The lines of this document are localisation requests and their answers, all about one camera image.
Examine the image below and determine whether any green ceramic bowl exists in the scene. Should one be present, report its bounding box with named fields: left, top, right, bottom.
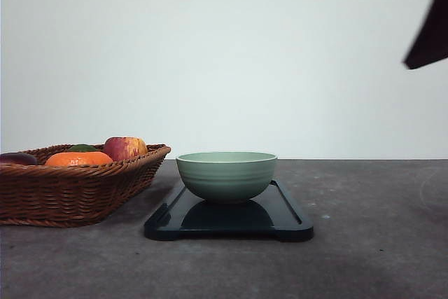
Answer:
left=176, top=151, right=277, bottom=203

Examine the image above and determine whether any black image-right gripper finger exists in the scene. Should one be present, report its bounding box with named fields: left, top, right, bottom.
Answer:
left=403, top=0, right=448, bottom=69

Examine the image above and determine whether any red yellow apple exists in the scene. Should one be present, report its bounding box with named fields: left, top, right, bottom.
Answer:
left=104, top=137, right=148, bottom=161

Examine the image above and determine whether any orange tangerine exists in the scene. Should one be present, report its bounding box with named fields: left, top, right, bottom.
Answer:
left=45, top=151, right=113, bottom=166

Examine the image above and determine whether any dark blue rectangular tray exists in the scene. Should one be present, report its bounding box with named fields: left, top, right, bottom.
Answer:
left=144, top=181, right=314, bottom=242

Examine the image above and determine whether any dark green fruit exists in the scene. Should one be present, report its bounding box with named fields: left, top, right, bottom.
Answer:
left=68, top=144, right=98, bottom=153

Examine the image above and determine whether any brown wicker basket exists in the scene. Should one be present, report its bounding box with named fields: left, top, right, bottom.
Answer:
left=0, top=144, right=171, bottom=228

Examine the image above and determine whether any dark purple fruit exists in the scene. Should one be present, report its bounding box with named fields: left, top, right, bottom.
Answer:
left=0, top=153, right=37, bottom=165

